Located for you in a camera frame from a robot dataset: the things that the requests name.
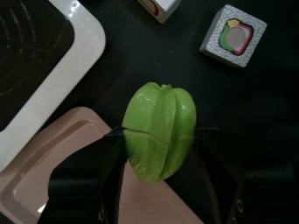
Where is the green toy squash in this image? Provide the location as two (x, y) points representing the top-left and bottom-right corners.
(120, 81), (197, 185)

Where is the pink plastic tray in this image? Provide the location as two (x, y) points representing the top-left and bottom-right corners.
(0, 106), (205, 224)

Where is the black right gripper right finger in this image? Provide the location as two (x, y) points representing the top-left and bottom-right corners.
(193, 127), (249, 224)

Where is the white toy stove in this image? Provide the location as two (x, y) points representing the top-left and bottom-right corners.
(0, 0), (108, 173)

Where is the wooden toy sushi block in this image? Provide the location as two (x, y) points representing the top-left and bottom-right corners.
(198, 3), (268, 68)

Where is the wooden toy block red print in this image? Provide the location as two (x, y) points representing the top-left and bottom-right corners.
(137, 0), (182, 25)

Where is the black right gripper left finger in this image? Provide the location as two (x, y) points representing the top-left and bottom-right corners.
(36, 126), (128, 224)

